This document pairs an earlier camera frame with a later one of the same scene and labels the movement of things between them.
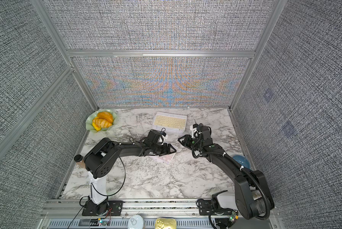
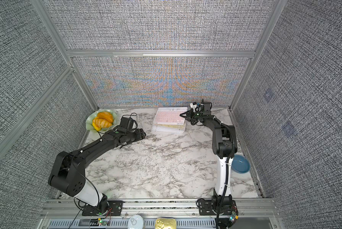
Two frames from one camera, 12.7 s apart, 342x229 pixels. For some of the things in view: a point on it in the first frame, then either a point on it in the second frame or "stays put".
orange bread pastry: [104, 119] stays put
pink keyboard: [165, 158] -> [170, 115]
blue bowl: [242, 161] stays put
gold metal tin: [165, 223] stays put
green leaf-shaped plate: [101, 120] stays put
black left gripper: [168, 151] -> [141, 135]
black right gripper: [187, 140] -> [188, 116]
